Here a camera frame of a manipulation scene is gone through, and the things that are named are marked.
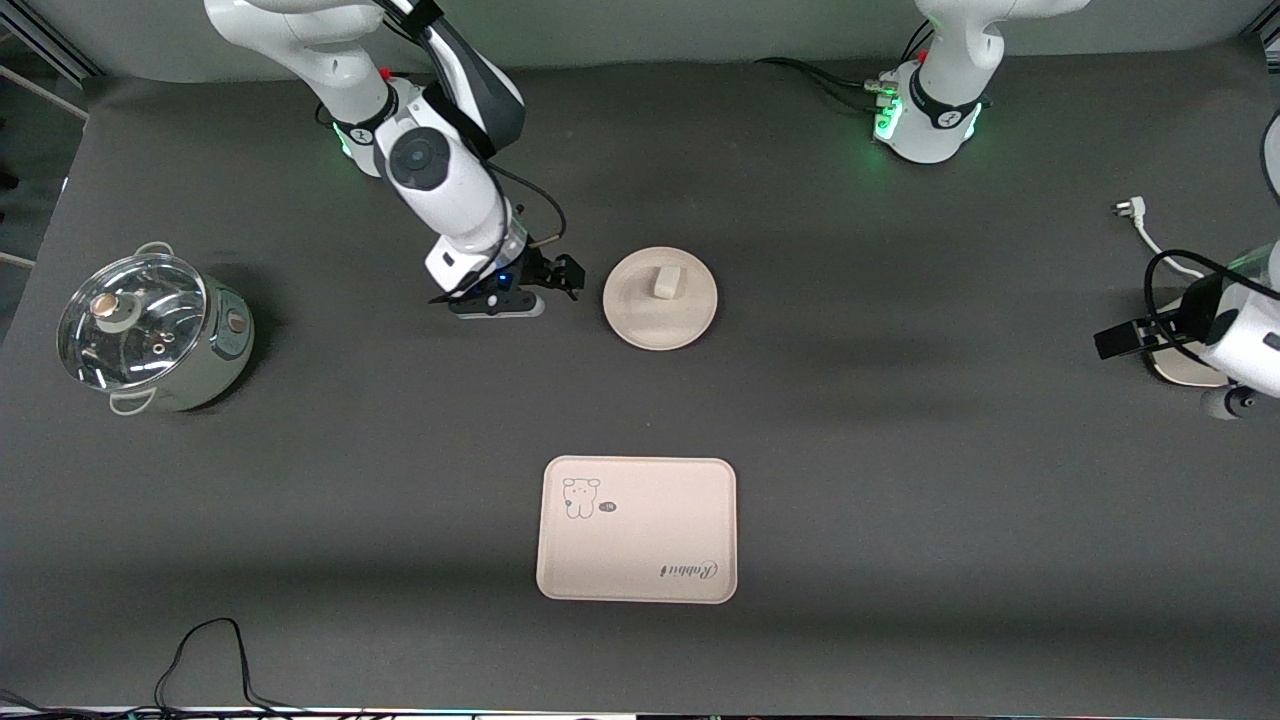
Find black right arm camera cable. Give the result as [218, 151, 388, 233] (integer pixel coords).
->
[375, 0, 568, 251]

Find cream toaster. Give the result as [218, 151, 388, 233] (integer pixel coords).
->
[1143, 338, 1233, 389]

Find white toaster power cord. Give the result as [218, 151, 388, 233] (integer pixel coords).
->
[1113, 197, 1208, 283]

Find steel pot with glass lid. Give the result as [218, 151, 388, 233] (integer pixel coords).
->
[57, 241, 256, 416]

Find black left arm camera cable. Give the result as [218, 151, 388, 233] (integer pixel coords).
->
[1143, 110, 1280, 351]

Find round cream plate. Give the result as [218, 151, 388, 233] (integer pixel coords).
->
[602, 246, 719, 352]

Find thin black table cable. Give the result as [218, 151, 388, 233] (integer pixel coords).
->
[155, 617, 301, 716]

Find black left arm base cables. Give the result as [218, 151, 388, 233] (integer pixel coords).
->
[755, 20, 936, 116]

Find cream rabbit print tray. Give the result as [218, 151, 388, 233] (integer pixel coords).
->
[536, 456, 739, 605]

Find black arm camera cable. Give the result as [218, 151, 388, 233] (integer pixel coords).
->
[375, 0, 568, 251]
[1143, 110, 1280, 351]

